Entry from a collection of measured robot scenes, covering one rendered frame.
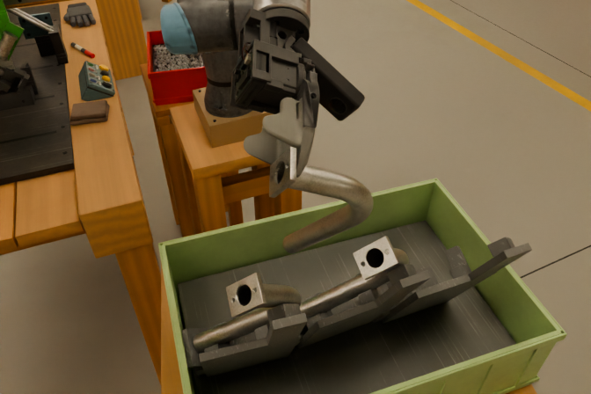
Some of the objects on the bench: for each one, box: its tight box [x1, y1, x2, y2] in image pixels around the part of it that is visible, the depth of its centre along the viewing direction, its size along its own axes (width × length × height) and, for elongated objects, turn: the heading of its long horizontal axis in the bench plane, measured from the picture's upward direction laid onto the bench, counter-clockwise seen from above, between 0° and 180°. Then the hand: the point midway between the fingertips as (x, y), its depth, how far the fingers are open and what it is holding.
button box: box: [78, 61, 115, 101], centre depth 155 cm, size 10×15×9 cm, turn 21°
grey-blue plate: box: [18, 12, 55, 57], centre depth 167 cm, size 10×2×14 cm, turn 111°
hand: (295, 171), depth 58 cm, fingers closed on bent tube, 3 cm apart
